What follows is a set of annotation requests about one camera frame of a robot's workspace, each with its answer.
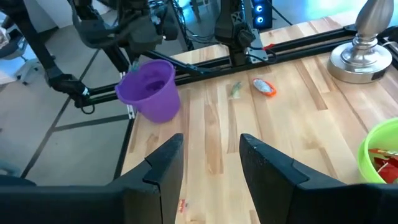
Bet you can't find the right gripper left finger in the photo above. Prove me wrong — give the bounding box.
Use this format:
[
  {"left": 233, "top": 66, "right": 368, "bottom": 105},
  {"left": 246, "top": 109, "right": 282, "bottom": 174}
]
[{"left": 0, "top": 133, "right": 185, "bottom": 224}]

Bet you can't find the white shade silver table lamp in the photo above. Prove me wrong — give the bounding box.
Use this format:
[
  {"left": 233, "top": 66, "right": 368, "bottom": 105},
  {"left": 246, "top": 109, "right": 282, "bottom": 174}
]
[{"left": 326, "top": 0, "right": 395, "bottom": 84}]

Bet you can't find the red Skittles pack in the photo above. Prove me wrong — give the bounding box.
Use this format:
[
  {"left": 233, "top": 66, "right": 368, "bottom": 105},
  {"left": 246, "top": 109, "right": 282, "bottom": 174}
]
[{"left": 368, "top": 148, "right": 398, "bottom": 184}]

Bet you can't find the silver mounting bracket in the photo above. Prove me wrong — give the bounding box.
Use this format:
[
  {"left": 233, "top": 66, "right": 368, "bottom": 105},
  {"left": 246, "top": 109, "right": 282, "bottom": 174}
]
[{"left": 244, "top": 28, "right": 269, "bottom": 63}]

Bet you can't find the green plastic bucket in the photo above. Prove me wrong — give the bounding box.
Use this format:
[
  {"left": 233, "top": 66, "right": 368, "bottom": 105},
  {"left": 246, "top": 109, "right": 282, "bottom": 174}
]
[{"left": 356, "top": 117, "right": 398, "bottom": 185}]

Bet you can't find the orange Reese's pack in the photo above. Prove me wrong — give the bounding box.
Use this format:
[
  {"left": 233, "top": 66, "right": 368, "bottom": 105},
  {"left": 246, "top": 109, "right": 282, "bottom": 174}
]
[{"left": 251, "top": 77, "right": 277, "bottom": 98}]

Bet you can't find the purple plastic bucket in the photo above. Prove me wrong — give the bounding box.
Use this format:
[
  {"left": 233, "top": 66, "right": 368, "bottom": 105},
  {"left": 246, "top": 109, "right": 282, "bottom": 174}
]
[{"left": 114, "top": 58, "right": 182, "bottom": 124}]

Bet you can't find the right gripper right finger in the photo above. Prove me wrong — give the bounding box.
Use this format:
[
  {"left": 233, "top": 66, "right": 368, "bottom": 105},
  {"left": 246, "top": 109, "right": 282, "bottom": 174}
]
[{"left": 239, "top": 133, "right": 398, "bottom": 224}]

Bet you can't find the black computer with blue lights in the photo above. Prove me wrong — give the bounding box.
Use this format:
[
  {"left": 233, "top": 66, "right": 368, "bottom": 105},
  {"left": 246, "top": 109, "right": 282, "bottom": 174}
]
[{"left": 251, "top": 0, "right": 274, "bottom": 30}]

